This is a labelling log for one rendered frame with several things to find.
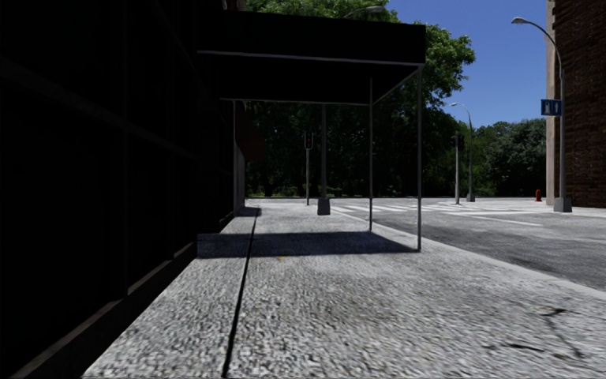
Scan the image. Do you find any traffic light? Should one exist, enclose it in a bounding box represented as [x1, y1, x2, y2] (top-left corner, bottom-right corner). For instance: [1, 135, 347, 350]
[304, 131, 314, 207]
[451, 134, 466, 205]

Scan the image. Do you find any grey street lamp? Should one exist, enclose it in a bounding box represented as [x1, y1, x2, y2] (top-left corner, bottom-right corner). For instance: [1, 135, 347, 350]
[511, 17, 573, 213]
[450, 102, 477, 203]

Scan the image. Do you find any dark building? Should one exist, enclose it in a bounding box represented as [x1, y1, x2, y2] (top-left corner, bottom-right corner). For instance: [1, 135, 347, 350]
[0, 0, 427, 379]

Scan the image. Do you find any red brick building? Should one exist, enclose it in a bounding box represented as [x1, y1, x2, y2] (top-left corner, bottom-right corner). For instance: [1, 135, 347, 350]
[545, 0, 606, 209]

